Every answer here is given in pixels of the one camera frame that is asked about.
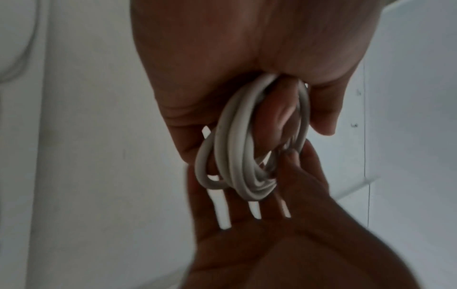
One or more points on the person's left hand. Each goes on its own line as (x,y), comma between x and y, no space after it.
(232,42)

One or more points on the person's right hand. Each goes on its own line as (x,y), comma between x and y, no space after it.
(285,254)

